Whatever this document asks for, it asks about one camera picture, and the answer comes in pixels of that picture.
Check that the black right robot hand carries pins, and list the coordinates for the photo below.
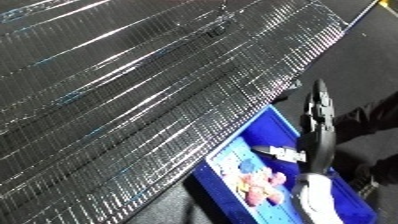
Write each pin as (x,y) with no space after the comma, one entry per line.
(318,140)

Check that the pink soft toy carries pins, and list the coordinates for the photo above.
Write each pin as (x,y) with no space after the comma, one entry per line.
(260,186)

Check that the pale right robot forearm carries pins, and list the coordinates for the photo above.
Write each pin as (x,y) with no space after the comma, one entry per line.
(317,200)

